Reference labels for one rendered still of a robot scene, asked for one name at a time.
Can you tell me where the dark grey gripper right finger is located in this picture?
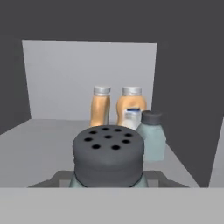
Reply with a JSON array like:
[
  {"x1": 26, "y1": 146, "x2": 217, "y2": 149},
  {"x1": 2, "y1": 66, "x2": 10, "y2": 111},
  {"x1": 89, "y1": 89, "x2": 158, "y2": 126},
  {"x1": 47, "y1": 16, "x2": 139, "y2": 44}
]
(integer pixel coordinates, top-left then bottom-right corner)
[{"x1": 143, "y1": 170, "x2": 190, "y2": 188}]

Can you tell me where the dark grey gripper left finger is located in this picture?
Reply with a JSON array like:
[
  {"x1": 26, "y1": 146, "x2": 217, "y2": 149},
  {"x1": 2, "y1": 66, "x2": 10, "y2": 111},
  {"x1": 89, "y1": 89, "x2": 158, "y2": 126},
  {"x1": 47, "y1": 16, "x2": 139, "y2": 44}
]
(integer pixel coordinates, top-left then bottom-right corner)
[{"x1": 28, "y1": 170, "x2": 75, "y2": 188}]

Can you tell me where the pale green shaker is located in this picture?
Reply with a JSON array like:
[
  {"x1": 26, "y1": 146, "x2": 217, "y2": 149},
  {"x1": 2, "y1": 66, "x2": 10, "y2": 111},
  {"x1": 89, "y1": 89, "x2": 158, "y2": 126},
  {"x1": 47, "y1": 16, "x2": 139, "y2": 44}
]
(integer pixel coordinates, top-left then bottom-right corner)
[
  {"x1": 68, "y1": 125, "x2": 150, "y2": 189},
  {"x1": 136, "y1": 109, "x2": 167, "y2": 162}
]

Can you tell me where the orange condiment bottle, white label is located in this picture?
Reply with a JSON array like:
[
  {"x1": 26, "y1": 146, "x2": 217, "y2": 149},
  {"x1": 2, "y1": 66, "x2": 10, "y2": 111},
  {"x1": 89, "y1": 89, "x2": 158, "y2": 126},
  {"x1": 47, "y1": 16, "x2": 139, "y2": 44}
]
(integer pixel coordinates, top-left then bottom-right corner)
[{"x1": 115, "y1": 86, "x2": 148, "y2": 131}]

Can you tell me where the slim orange condiment bottle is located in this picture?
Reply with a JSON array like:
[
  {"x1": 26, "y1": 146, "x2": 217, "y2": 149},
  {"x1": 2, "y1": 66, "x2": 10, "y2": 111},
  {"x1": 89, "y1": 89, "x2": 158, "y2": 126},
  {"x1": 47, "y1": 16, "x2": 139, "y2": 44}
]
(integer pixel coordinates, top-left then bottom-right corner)
[{"x1": 89, "y1": 85, "x2": 112, "y2": 128}]

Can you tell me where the grey cabinet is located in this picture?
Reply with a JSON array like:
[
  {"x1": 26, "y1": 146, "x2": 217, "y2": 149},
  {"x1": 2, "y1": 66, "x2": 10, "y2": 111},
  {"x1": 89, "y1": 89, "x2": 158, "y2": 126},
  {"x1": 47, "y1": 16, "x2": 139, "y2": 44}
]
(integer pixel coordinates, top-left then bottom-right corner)
[{"x1": 0, "y1": 0, "x2": 224, "y2": 188}]

